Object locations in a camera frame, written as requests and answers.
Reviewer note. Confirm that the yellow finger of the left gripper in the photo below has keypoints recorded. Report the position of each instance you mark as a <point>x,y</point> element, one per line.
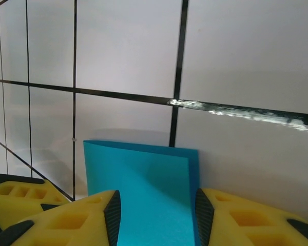
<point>20,202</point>

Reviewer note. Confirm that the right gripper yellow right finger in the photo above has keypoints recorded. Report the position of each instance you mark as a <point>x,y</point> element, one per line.
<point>246,223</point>

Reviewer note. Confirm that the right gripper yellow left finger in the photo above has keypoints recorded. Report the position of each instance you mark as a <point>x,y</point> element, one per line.
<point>74,223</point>

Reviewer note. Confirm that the blue paper sheet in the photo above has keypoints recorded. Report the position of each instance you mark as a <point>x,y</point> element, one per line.
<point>154,192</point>

